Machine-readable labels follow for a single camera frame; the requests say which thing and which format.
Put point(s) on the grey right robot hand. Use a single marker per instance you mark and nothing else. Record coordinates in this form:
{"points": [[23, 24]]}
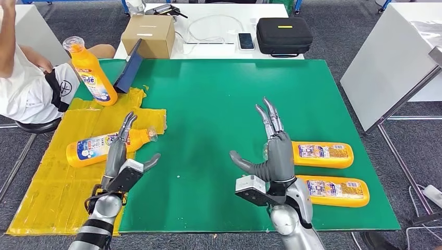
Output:
{"points": [[281, 158]]}

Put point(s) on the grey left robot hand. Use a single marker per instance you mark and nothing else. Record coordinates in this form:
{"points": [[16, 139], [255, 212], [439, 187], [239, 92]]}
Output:
{"points": [[115, 157]]}

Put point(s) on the orange detergent bottle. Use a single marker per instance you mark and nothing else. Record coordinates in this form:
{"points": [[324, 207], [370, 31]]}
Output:
{"points": [[91, 76], [338, 191], [86, 151], [324, 155]]}

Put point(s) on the clear plastic bottle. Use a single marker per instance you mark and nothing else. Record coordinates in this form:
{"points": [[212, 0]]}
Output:
{"points": [[135, 6]]}

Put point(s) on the yellow taped sheet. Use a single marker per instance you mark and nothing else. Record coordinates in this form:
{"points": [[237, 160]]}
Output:
{"points": [[51, 193]]}

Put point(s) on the dark blue folded case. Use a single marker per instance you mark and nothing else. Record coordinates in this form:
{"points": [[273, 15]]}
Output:
{"points": [[129, 70]]}

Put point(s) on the green table mat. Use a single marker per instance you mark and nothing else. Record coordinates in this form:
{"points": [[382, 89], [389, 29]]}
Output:
{"points": [[214, 96]]}

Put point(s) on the person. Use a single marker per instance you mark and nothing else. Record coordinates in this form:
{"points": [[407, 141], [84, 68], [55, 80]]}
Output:
{"points": [[27, 89]]}

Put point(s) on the black smartphone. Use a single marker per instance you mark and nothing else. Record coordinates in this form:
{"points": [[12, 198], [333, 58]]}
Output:
{"points": [[246, 41]]}

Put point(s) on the black zip carrying case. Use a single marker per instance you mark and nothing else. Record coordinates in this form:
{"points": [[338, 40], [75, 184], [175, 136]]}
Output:
{"points": [[284, 36]]}

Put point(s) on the brown cardboard box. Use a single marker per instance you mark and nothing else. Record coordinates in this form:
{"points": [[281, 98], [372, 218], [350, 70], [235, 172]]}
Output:
{"points": [[148, 34]]}

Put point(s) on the black base foot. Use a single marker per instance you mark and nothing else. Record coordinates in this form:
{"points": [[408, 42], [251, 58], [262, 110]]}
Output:
{"points": [[376, 243]]}

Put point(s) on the white side table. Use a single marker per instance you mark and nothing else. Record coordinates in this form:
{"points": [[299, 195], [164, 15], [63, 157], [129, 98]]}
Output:
{"points": [[390, 69]]}

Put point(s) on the white desk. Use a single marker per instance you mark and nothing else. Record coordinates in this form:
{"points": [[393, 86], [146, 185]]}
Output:
{"points": [[214, 31]]}

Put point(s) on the green plastic crate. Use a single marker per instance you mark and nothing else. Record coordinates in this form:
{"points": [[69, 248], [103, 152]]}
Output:
{"points": [[281, 4]]}

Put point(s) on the black handheld device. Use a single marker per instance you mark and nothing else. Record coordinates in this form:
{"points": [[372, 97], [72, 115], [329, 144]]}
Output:
{"points": [[164, 9]]}

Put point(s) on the white cabinet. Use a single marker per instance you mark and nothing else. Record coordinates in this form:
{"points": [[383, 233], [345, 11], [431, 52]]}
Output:
{"points": [[34, 24]]}

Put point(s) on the white power strip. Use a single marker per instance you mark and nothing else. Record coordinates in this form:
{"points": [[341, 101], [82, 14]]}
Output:
{"points": [[433, 197]]}

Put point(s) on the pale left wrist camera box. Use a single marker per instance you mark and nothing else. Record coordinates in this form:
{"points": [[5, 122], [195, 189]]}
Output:
{"points": [[127, 176]]}

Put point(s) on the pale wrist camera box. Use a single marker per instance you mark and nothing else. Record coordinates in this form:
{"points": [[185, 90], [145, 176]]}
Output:
{"points": [[127, 176], [250, 188]]}

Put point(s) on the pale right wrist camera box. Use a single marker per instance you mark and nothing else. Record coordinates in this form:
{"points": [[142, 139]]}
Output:
{"points": [[250, 188]]}

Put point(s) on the blue metal frame leg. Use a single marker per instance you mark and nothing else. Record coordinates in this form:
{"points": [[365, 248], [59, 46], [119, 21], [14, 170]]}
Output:
{"points": [[125, 7], [385, 6], [298, 6]]}

